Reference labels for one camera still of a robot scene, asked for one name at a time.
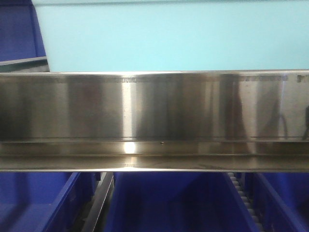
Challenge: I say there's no steel lane divider rail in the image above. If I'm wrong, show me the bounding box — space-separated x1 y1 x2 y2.
81 172 113 232

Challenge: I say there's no dark blue bin lower left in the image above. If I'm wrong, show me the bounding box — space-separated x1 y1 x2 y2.
0 172 101 232

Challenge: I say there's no light cyan plastic bin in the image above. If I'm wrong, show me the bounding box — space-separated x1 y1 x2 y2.
33 0 309 72

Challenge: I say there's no dark blue bin lower right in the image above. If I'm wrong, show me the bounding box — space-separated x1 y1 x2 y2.
240 173 309 232

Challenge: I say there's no white roller track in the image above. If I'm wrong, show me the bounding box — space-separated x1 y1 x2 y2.
227 172 264 232

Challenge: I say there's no dark blue bin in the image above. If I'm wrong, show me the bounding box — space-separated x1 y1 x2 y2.
240 173 309 232
0 172 101 232
104 172 258 232
0 0 46 61

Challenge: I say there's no dark blue bin lower centre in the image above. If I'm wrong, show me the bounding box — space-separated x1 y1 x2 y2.
104 172 258 232

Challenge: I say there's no dark blue bin upper left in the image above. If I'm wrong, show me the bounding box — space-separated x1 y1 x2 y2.
0 0 46 61

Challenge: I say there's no stainless steel shelf front rail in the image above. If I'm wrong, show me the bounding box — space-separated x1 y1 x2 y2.
0 70 309 172

